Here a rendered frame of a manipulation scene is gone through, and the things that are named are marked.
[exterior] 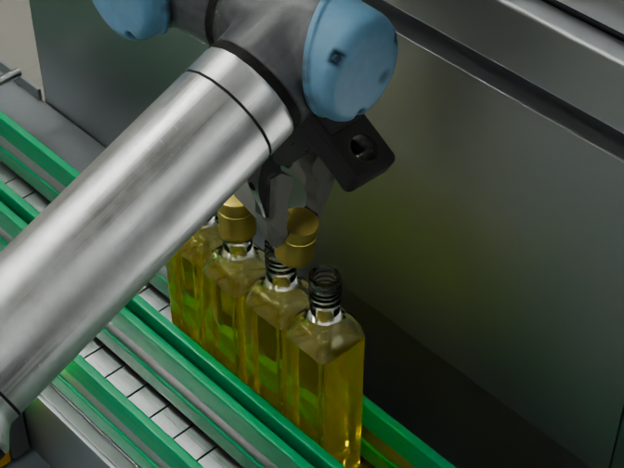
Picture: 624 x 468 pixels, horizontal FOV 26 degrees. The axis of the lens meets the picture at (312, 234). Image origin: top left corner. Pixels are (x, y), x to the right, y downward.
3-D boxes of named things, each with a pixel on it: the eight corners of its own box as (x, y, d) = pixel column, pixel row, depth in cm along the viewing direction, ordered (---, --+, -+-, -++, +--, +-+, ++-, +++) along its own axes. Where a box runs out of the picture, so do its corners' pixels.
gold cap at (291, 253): (321, 255, 120) (329, 223, 117) (292, 275, 118) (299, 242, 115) (294, 231, 122) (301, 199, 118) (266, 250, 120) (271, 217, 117)
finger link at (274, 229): (241, 219, 120) (250, 131, 115) (287, 252, 117) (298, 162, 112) (214, 231, 118) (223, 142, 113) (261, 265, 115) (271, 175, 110)
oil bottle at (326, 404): (363, 464, 135) (369, 315, 121) (321, 495, 132) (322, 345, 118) (325, 432, 138) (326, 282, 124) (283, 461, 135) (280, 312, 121)
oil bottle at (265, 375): (323, 430, 138) (324, 280, 124) (283, 461, 136) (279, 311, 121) (285, 400, 141) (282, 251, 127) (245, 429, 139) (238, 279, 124)
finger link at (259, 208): (279, 196, 115) (290, 109, 110) (294, 205, 114) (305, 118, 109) (239, 214, 112) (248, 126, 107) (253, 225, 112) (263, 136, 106)
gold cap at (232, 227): (264, 231, 125) (263, 195, 122) (235, 249, 124) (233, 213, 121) (240, 213, 127) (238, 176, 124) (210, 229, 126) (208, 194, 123)
